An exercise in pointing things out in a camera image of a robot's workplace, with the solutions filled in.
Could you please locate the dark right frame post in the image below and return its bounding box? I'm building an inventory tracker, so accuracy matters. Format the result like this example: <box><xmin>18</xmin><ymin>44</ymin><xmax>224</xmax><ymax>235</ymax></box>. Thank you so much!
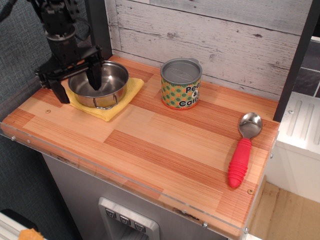
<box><xmin>273</xmin><ymin>0</ymin><xmax>320</xmax><ymax>123</ymax></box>

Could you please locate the dark frame post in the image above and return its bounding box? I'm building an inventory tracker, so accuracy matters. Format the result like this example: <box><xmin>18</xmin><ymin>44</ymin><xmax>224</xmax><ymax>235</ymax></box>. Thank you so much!
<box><xmin>273</xmin><ymin>0</ymin><xmax>320</xmax><ymax>123</ymax></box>
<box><xmin>84</xmin><ymin>0</ymin><xmax>113</xmax><ymax>60</ymax></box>

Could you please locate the silver dispenser panel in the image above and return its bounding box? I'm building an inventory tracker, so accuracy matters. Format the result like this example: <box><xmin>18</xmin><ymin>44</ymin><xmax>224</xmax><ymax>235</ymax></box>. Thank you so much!
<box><xmin>98</xmin><ymin>197</ymin><xmax>160</xmax><ymax>240</ymax></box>

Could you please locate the red handled metal spoon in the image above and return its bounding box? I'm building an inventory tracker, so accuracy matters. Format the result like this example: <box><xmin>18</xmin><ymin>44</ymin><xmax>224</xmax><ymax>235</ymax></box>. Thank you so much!
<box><xmin>227</xmin><ymin>112</ymin><xmax>262</xmax><ymax>188</ymax></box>

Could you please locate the dark left frame post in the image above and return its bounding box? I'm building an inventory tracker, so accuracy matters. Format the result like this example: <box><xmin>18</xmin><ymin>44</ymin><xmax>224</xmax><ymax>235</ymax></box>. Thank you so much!
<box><xmin>84</xmin><ymin>0</ymin><xmax>113</xmax><ymax>60</ymax></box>

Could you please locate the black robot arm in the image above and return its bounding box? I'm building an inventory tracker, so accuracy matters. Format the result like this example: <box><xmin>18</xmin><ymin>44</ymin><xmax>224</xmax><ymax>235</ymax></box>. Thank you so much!
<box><xmin>31</xmin><ymin>0</ymin><xmax>104</xmax><ymax>104</ymax></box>

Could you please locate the clear acrylic edge guard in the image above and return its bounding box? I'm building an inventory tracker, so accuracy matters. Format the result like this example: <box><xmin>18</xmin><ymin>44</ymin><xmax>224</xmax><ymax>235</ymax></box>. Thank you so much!
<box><xmin>1</xmin><ymin>117</ymin><xmax>253</xmax><ymax>240</ymax></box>

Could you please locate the peas and carrots can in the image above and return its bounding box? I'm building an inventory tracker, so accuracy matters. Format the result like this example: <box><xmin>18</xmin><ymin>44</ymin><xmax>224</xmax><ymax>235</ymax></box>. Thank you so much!
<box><xmin>160</xmin><ymin>58</ymin><xmax>203</xmax><ymax>110</ymax></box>

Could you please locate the orange and black object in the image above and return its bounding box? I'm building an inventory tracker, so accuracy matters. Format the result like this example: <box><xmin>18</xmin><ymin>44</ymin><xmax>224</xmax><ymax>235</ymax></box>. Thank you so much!
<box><xmin>0</xmin><ymin>208</ymin><xmax>46</xmax><ymax>240</ymax></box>

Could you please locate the grey toy fridge cabinet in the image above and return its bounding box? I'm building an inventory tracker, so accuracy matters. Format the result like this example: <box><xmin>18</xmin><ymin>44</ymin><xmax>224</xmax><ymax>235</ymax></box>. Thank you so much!
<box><xmin>43</xmin><ymin>154</ymin><xmax>224</xmax><ymax>240</ymax></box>

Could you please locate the yellow folded cloth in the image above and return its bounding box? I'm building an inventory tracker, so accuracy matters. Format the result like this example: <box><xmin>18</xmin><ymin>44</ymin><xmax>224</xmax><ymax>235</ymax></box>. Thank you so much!
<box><xmin>66</xmin><ymin>77</ymin><xmax>144</xmax><ymax>122</ymax></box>

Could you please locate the stainless steel pot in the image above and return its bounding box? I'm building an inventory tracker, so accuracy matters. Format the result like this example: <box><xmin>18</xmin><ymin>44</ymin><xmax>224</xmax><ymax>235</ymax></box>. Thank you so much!
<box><xmin>68</xmin><ymin>60</ymin><xmax>129</xmax><ymax>108</ymax></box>

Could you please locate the black braided cable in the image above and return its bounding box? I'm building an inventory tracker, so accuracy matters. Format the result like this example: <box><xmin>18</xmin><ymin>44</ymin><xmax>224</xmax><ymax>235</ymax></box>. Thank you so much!
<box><xmin>0</xmin><ymin>0</ymin><xmax>20</xmax><ymax>22</ymax></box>

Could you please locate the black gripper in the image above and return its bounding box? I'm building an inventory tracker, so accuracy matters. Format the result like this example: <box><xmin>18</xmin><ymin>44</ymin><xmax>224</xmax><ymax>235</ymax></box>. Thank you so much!
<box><xmin>35</xmin><ymin>31</ymin><xmax>104</xmax><ymax>104</ymax></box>

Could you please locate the white toy sink unit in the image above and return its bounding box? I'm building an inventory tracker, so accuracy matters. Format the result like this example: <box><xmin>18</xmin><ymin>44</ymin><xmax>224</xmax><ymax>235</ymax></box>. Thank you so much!
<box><xmin>263</xmin><ymin>36</ymin><xmax>320</xmax><ymax>204</ymax></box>

